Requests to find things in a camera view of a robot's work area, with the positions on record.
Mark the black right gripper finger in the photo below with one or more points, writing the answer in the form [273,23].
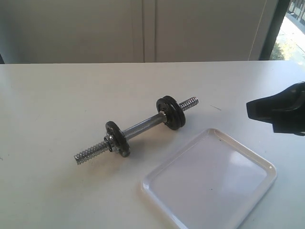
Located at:
[289,121]
[262,109]

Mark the chrome dumbbell bar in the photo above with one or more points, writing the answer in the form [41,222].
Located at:
[132,132]

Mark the black far-end weight plate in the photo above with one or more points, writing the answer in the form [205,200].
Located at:
[121,140]

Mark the white plastic tray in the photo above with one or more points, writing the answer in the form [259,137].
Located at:
[213,182]

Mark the chrome spin collar nut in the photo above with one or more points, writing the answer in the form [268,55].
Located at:
[110,140]

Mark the dark window frame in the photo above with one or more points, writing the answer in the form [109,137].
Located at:
[274,28]

